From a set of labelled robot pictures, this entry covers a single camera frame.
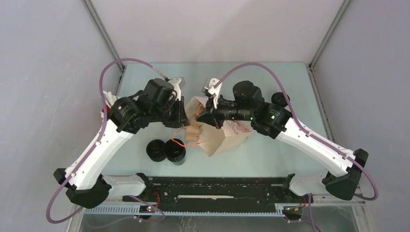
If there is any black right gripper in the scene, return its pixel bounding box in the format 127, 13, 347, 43
196, 93, 253, 131

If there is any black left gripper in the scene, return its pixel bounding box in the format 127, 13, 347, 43
151, 95, 190, 128

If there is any brown pulp cup carrier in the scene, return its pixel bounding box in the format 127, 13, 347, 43
184, 123, 204, 143

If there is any white paper bag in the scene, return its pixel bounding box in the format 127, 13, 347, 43
171, 96, 255, 157

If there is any black cup stack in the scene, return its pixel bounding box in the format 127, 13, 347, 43
164, 139, 186, 166

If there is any black cup lid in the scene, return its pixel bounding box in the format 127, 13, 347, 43
271, 92, 290, 107

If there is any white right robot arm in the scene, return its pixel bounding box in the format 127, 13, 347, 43
196, 78, 368, 202

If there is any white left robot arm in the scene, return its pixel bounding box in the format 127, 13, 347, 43
54, 77, 189, 209

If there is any red cup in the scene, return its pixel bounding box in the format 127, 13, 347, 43
101, 108, 109, 120

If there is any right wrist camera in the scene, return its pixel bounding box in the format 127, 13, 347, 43
202, 78, 221, 109

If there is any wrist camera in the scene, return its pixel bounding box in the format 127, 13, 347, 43
202, 78, 221, 109
167, 77, 186, 99

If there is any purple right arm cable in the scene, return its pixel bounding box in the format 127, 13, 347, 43
213, 62, 379, 232

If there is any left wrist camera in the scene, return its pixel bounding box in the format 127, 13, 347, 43
167, 77, 186, 99

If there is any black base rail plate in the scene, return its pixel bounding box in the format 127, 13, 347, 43
137, 176, 309, 215

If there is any aluminium frame post left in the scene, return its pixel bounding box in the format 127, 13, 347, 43
81, 0, 120, 60

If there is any aluminium frame post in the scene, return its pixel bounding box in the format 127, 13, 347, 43
308, 0, 353, 69
81, 0, 120, 60

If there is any aluminium frame post right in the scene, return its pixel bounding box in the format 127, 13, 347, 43
308, 0, 353, 69

